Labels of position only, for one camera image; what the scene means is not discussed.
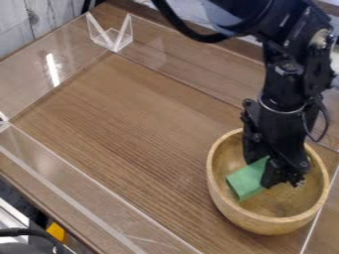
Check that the brown wooden bowl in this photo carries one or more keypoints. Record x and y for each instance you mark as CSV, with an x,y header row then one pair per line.
x,y
260,195

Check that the green rectangular block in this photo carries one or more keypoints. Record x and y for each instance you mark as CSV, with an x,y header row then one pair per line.
x,y
244,180

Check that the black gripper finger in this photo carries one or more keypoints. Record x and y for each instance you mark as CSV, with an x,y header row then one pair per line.
x,y
276,173
253,146

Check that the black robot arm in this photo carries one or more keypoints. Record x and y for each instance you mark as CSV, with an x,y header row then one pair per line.
x,y
295,32

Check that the clear acrylic corner bracket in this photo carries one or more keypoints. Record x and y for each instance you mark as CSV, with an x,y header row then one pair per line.
x,y
112,39

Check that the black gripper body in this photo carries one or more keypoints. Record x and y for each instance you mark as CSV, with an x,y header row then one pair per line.
x,y
284,130

